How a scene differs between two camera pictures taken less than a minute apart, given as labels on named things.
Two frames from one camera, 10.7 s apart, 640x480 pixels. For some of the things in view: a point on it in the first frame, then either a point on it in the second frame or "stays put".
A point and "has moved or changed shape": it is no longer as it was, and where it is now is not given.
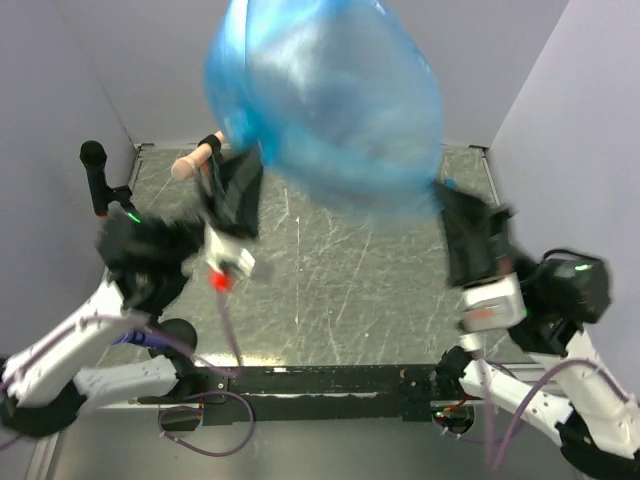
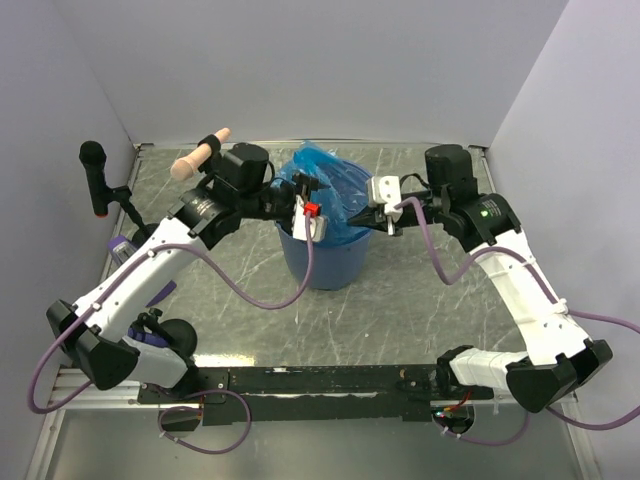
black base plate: [311, 395] stays put
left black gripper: [234, 208] to [308, 184]
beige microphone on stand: [184, 167] stays put
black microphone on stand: [93, 155] stays put
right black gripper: [468, 227] to [370, 217]
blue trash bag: [335, 97] has moved or changed shape
